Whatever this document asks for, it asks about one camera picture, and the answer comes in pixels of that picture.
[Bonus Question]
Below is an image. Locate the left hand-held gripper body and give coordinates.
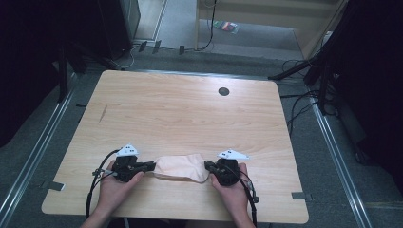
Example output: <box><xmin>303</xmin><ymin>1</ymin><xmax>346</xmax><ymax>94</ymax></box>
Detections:
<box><xmin>111</xmin><ymin>142</ymin><xmax>147</xmax><ymax>183</ymax></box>

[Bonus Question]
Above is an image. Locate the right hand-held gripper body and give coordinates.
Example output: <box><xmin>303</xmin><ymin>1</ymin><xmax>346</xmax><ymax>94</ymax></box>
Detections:
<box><xmin>211</xmin><ymin>148</ymin><xmax>251</xmax><ymax>187</ymax></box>

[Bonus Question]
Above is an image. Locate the person's right hand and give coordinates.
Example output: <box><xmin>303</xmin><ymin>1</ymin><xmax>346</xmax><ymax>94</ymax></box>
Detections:
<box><xmin>210</xmin><ymin>162</ymin><xmax>252</xmax><ymax>218</ymax></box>

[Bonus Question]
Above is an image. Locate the person's left hand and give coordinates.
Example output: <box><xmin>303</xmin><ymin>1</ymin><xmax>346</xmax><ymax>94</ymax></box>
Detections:
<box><xmin>96</xmin><ymin>160</ymin><xmax>145</xmax><ymax>217</ymax></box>

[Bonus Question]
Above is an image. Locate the grey tape strip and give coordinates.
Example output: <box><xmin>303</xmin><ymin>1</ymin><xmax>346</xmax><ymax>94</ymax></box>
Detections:
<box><xmin>291</xmin><ymin>191</ymin><xmax>314</xmax><ymax>201</ymax></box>
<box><xmin>39</xmin><ymin>180</ymin><xmax>67</xmax><ymax>192</ymax></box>

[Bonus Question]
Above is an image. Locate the black metal stand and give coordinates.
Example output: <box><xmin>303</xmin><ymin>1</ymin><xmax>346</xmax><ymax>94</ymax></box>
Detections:
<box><xmin>267</xmin><ymin>0</ymin><xmax>359</xmax><ymax>117</ymax></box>
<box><xmin>56</xmin><ymin>42</ymin><xmax>70</xmax><ymax>104</ymax></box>

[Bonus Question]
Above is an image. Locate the colourful packet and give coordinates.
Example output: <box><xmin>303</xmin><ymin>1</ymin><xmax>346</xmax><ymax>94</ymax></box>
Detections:
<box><xmin>212</xmin><ymin>20</ymin><xmax>240</xmax><ymax>35</ymax></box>

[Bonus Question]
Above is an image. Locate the black computer tower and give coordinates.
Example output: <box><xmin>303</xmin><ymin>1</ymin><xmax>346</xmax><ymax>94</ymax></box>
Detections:
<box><xmin>96</xmin><ymin>0</ymin><xmax>142</xmax><ymax>61</ymax></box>

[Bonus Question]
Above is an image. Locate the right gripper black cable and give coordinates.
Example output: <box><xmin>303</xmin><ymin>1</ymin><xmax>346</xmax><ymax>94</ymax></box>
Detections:
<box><xmin>230</xmin><ymin>164</ymin><xmax>261</xmax><ymax>228</ymax></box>

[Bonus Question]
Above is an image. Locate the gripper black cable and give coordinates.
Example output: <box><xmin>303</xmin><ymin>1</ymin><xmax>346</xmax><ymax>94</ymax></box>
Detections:
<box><xmin>230</xmin><ymin>164</ymin><xmax>261</xmax><ymax>228</ymax></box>
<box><xmin>84</xmin><ymin>148</ymin><xmax>123</xmax><ymax>220</ymax></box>

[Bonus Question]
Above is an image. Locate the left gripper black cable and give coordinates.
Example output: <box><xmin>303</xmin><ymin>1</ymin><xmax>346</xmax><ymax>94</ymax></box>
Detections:
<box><xmin>84</xmin><ymin>148</ymin><xmax>123</xmax><ymax>220</ymax></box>

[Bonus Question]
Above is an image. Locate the metal floor rail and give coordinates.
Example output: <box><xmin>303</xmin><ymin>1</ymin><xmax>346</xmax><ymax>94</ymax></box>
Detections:
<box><xmin>0</xmin><ymin>73</ymin><xmax>78</xmax><ymax>222</ymax></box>
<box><xmin>309</xmin><ymin>96</ymin><xmax>373</xmax><ymax>228</ymax></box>

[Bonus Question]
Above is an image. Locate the bundle of black floor cables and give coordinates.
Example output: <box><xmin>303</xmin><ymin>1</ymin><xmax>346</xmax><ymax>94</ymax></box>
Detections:
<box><xmin>279</xmin><ymin>58</ymin><xmax>321</xmax><ymax>138</ymax></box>

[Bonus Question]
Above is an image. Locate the white floor cable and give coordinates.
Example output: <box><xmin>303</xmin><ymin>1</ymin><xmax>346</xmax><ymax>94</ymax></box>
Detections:
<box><xmin>108</xmin><ymin>44</ymin><xmax>138</xmax><ymax>71</ymax></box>

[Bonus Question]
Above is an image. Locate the black hanging cable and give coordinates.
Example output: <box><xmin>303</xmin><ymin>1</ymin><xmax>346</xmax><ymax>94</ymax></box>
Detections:
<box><xmin>193</xmin><ymin>0</ymin><xmax>219</xmax><ymax>52</ymax></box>

